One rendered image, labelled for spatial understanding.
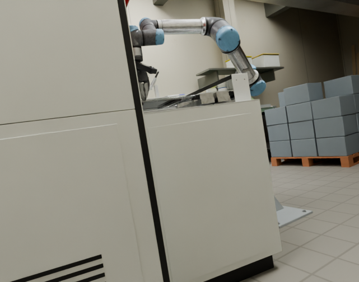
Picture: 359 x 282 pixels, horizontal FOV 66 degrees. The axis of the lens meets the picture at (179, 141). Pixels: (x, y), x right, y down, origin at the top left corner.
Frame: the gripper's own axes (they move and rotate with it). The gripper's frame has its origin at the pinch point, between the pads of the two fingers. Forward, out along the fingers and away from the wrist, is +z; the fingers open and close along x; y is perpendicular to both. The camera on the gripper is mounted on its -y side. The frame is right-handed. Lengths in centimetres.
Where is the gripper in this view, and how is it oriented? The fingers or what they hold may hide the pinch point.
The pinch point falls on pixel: (145, 98)
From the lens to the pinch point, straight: 136.7
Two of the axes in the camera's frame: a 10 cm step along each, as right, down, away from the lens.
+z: 1.6, 9.9, 0.3
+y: -7.7, 1.1, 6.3
